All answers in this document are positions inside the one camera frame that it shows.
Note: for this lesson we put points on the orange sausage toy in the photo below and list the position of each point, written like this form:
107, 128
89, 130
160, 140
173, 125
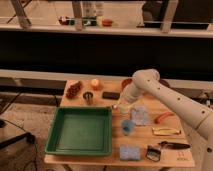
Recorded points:
163, 116

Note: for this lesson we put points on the black handled knife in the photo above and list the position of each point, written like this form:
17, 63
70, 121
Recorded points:
174, 145

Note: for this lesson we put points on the brown pine cone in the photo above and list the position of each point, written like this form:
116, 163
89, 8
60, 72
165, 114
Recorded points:
73, 90

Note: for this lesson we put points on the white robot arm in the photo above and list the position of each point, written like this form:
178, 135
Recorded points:
196, 115

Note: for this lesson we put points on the green plastic tray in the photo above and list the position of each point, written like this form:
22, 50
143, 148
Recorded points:
80, 131

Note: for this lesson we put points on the black rectangular block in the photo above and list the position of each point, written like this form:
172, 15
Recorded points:
111, 95

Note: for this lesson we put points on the blue paper cup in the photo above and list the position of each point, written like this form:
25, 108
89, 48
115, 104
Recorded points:
127, 127

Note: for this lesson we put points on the orange round fruit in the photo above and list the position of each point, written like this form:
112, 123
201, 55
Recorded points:
95, 84

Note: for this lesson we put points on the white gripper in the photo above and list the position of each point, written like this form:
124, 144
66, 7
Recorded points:
122, 106

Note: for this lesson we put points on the red bowl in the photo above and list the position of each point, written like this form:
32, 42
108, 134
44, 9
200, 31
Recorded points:
126, 82

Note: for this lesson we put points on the blue sponge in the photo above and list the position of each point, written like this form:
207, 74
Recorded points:
130, 153

